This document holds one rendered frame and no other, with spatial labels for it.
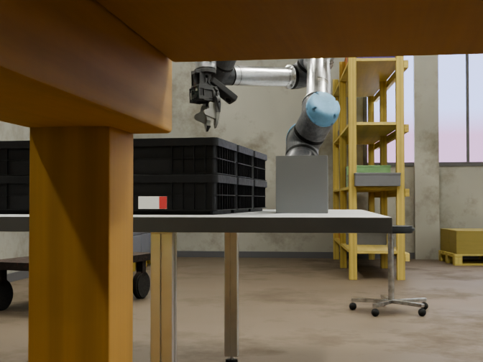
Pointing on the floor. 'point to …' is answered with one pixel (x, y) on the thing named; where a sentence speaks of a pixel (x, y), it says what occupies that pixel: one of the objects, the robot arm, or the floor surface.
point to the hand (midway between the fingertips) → (213, 126)
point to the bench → (167, 235)
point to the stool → (393, 281)
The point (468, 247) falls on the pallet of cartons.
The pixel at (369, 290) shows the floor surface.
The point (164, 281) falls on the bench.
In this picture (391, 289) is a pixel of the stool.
